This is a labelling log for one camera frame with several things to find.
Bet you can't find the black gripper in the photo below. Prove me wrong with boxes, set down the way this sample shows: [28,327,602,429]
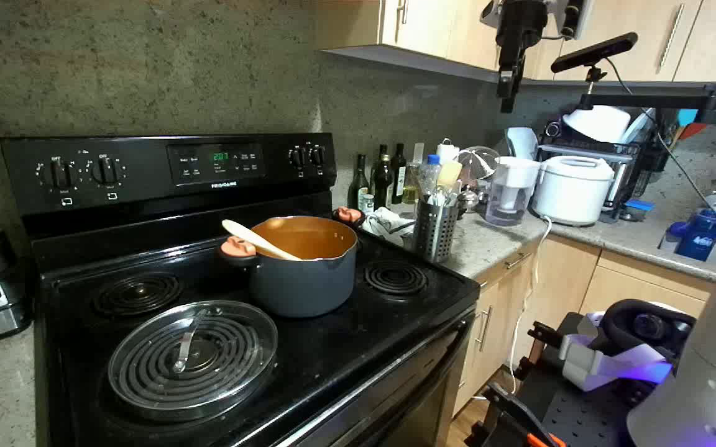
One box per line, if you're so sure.
[495,0,550,115]

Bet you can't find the perforated metal utensil holder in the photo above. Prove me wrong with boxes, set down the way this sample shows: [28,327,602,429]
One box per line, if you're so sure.
[412,192,463,265]

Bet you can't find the grey pot orange interior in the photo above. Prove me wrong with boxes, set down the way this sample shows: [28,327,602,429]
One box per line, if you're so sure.
[215,206,368,320]

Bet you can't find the black electric stove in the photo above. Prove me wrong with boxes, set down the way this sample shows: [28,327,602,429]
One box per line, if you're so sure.
[0,131,483,447]

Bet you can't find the white jug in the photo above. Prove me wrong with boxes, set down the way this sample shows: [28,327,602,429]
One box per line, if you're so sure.
[505,124,542,162]

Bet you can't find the white container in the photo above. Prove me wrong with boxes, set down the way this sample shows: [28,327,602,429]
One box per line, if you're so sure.
[434,137,463,165]

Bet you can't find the clear glass jar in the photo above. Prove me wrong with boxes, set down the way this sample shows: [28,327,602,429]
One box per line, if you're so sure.
[454,145,502,212]

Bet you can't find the wooden upper cabinets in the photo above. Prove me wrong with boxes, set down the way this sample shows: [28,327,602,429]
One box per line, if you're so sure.
[315,0,716,88]

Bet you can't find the wooden cabinets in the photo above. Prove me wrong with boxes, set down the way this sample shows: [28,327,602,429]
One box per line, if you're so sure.
[315,0,716,88]
[453,234,716,417]

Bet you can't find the white plate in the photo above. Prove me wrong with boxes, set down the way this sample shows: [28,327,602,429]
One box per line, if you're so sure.
[561,104,634,146]

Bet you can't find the clear water filter pitcher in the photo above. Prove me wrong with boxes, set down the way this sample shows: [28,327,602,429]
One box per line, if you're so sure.
[483,155,542,228]

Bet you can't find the clear plastic bottle blue cap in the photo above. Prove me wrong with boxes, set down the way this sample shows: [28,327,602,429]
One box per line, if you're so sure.
[418,151,444,201]

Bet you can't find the white rice cooker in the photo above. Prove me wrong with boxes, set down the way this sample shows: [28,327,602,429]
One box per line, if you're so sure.
[530,155,616,228]

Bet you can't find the dark glass bottle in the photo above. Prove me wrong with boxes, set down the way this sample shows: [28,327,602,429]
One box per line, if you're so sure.
[348,151,371,212]
[371,145,394,212]
[388,141,410,206]

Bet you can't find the black dish rack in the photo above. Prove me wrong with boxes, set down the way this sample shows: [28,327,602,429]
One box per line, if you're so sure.
[533,101,676,224]

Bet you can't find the wooden lower cabinets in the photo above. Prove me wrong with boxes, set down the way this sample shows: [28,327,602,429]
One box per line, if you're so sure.
[453,234,716,417]

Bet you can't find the blue object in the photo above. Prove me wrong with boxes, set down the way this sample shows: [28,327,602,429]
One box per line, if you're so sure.
[664,206,716,263]

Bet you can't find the white black VR headset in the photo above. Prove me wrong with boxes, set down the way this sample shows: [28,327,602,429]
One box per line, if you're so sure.
[555,296,699,397]

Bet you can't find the light wooden spoon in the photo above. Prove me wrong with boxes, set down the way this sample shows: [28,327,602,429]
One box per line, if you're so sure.
[219,216,302,263]

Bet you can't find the black robot cart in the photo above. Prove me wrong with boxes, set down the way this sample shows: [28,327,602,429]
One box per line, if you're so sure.
[464,312,650,447]

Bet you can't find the black bar camera on stand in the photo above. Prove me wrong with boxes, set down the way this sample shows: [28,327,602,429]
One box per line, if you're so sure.
[550,29,640,110]

